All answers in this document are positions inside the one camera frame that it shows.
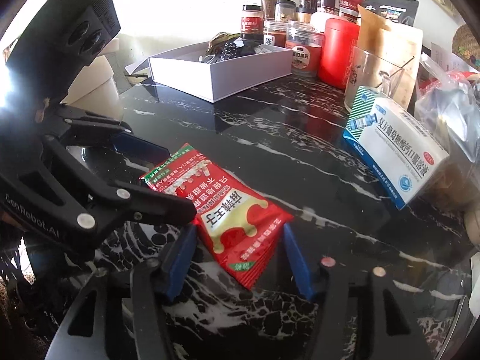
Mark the red snack packet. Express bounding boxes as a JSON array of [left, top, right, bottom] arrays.
[[142, 143, 293, 289]]

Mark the nutritious cereal packet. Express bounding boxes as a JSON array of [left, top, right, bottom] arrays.
[[205, 32, 240, 55]]

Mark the black polka dot scrunchie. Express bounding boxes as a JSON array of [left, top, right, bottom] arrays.
[[219, 42, 244, 61]]

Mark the black cloth item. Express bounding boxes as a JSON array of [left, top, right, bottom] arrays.
[[234, 37, 261, 57]]

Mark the cream electric kettle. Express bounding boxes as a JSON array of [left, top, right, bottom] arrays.
[[62, 37, 124, 120]]

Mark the white open gift box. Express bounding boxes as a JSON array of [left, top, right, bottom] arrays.
[[125, 42, 293, 103]]

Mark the blue white medicine box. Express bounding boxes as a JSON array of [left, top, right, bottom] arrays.
[[343, 86, 449, 210]]

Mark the red label sauce jar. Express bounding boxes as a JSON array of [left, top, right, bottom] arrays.
[[240, 4, 264, 42]]

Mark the chenpi spice jar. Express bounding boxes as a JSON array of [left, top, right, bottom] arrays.
[[263, 21, 287, 47]]

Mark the brown powder jar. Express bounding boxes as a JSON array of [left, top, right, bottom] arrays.
[[261, 0, 277, 21]]

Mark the orange label clear jar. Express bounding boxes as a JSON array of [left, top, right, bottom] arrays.
[[286, 21, 324, 77]]

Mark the seed jar black lid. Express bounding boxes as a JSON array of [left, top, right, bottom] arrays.
[[275, 0, 296, 22]]

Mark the gold jar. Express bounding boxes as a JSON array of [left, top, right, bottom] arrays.
[[295, 7, 312, 24]]

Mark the pink jar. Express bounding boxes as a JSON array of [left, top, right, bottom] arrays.
[[310, 11, 339, 33]]

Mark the glass mug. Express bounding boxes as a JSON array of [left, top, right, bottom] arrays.
[[344, 46, 404, 112]]

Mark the red canister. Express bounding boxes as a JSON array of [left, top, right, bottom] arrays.
[[317, 17, 360, 89]]

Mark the clear plastic bag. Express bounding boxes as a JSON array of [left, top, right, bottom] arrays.
[[414, 54, 479, 211]]

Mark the kraft paper pouch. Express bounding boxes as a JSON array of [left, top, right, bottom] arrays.
[[357, 5, 423, 109]]

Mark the black coffee pouch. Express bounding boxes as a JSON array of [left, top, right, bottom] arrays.
[[361, 0, 419, 27]]

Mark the woven straw trivet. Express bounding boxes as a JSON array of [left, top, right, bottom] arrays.
[[451, 24, 480, 70]]

